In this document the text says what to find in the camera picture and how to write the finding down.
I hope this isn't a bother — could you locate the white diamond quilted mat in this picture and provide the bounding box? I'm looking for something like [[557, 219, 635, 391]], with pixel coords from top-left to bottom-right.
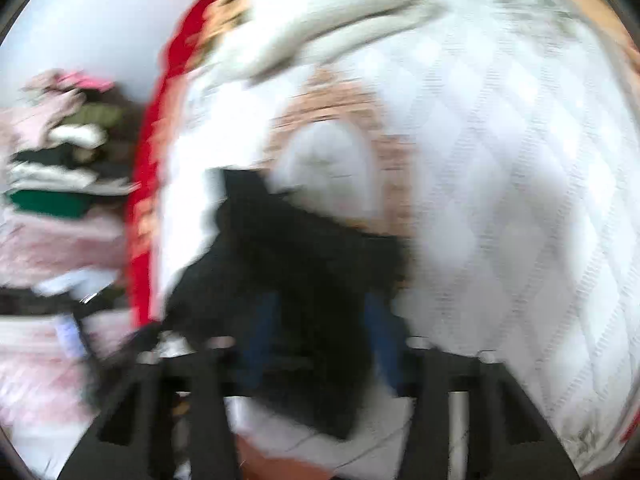
[[160, 0, 640, 476]]

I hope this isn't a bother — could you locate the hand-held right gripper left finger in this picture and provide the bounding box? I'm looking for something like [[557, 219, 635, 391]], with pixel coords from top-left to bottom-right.
[[57, 292, 278, 480]]

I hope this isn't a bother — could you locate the white fluffy folded garment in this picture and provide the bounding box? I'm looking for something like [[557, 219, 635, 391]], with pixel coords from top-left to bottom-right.
[[215, 0, 436, 81]]

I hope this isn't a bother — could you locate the red floral blanket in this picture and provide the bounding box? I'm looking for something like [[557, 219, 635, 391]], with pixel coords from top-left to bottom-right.
[[122, 0, 640, 446]]

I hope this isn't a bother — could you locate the pile of clothes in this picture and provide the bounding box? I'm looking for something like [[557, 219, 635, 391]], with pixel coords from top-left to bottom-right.
[[0, 67, 146, 461]]

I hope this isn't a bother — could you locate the black leather jacket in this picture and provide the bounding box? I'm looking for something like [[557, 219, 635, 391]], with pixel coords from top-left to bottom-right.
[[165, 167, 416, 441]]

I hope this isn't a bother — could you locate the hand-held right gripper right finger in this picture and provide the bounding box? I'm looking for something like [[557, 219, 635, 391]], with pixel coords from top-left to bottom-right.
[[367, 295, 581, 480]]

